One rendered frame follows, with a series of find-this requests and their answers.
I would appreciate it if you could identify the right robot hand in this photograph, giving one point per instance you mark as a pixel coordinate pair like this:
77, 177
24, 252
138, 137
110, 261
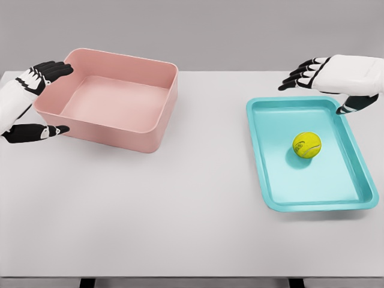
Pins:
348, 75

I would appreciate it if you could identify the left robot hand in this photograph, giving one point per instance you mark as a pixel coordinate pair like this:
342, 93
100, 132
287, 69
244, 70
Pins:
18, 96

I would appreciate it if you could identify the yellow tennis ball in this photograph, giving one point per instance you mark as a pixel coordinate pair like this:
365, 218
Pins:
307, 145

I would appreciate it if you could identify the blue rectangular tray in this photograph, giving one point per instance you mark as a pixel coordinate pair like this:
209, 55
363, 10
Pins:
309, 156

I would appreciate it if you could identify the pink rectangular basket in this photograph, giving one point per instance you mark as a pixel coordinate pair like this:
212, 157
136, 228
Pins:
111, 99

